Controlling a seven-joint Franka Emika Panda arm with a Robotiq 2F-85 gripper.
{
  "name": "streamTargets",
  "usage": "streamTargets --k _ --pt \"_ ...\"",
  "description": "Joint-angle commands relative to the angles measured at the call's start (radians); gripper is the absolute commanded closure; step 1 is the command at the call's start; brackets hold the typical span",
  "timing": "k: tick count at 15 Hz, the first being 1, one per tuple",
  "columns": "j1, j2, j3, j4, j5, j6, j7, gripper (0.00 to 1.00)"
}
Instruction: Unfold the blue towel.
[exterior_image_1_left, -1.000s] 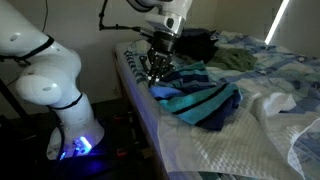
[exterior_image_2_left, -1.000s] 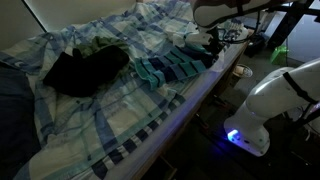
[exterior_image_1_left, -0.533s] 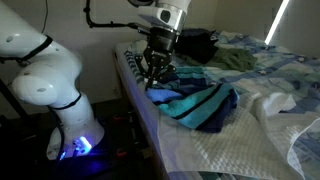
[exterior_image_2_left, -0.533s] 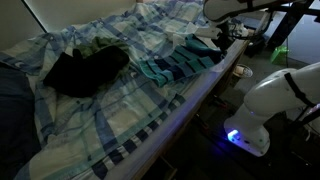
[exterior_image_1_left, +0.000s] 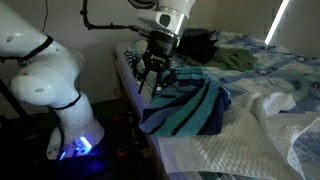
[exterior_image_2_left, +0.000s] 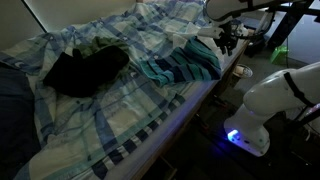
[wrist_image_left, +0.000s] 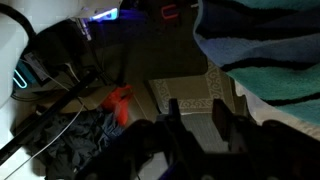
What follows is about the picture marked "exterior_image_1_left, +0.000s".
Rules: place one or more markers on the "dark blue pillow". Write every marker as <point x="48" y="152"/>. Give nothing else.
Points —
<point x="196" y="32"/>

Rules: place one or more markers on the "bed frame with mattress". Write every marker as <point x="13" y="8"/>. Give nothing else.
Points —
<point x="133" y="90"/>

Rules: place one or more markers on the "black garment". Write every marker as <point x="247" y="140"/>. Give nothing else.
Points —
<point x="198" y="46"/>

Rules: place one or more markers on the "black diagonal frame bar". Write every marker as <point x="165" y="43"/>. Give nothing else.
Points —
<point x="13" y="100"/>

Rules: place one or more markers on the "white waffle towel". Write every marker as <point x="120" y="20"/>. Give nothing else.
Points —
<point x="240" y="146"/>

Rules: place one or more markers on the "olive green garment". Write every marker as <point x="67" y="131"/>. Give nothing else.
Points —
<point x="236" y="59"/>

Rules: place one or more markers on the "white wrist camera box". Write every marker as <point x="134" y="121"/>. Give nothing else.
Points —
<point x="150" y="22"/>

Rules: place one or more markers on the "blue teal striped towel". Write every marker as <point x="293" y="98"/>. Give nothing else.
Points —
<point x="186" y="103"/>

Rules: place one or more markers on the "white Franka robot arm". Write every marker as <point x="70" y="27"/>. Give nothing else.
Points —
<point x="66" y="106"/>

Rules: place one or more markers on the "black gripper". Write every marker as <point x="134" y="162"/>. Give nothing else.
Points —
<point x="161" y="50"/>

